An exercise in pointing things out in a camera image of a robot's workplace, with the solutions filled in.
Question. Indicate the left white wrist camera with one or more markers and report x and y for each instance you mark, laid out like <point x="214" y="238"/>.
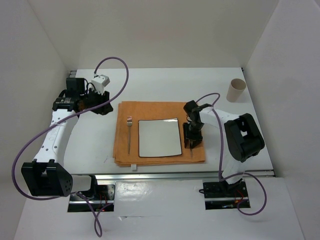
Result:
<point x="99" y="83"/>

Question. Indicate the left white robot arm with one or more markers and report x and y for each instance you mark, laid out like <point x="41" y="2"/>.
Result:
<point x="45" y="175"/>

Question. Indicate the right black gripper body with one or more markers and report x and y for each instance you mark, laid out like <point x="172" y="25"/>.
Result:
<point x="196" y="130"/>

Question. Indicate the beige paper cup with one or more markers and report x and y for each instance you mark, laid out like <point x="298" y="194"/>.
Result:
<point x="236" y="88"/>

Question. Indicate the orange cloth placemat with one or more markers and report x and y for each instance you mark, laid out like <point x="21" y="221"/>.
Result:
<point x="150" y="110"/>

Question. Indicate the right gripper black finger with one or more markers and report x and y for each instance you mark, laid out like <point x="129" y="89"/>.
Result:
<point x="196" y="140"/>
<point x="186" y="139"/>

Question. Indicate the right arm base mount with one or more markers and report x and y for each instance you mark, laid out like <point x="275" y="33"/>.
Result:
<point x="220" y="195"/>

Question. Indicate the aluminium rail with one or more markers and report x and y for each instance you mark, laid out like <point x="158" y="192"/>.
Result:
<point x="90" y="147"/>

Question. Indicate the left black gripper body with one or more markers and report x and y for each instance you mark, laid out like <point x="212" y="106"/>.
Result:
<point x="89" y="100"/>

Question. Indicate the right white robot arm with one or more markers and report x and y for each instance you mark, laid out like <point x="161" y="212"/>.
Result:
<point x="240" y="137"/>

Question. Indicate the white square plate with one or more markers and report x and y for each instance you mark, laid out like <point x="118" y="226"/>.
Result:
<point x="159" y="138"/>

